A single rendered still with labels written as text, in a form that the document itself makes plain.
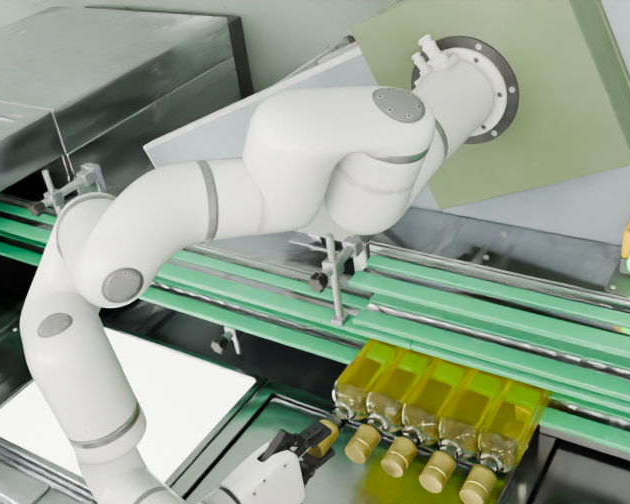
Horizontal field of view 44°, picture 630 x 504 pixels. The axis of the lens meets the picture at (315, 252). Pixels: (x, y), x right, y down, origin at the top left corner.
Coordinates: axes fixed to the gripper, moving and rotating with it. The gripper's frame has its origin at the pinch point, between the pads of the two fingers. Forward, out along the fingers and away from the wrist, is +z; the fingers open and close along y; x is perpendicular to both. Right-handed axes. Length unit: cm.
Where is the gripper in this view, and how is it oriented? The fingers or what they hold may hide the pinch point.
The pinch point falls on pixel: (316, 444)
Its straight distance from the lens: 114.9
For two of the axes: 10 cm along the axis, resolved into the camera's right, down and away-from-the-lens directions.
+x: -6.8, -3.2, 6.6
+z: 7.2, -4.5, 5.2
